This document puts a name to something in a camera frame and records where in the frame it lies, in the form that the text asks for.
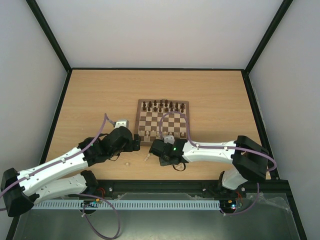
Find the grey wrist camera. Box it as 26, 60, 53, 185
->
163, 135, 175, 145
114, 119, 129, 129

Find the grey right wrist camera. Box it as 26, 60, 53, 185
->
163, 135, 175, 145

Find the black aluminium frame rail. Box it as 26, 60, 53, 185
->
24, 178, 291, 195

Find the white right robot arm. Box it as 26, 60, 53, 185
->
148, 135, 268, 196

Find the wooden folding chess board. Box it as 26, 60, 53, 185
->
134, 99, 190, 147

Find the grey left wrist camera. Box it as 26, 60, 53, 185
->
114, 119, 129, 129

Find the light blue cable duct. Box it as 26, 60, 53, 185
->
33, 199, 221, 211

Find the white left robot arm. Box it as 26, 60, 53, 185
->
0, 126, 141, 217

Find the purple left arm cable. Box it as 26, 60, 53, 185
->
0, 113, 121, 238

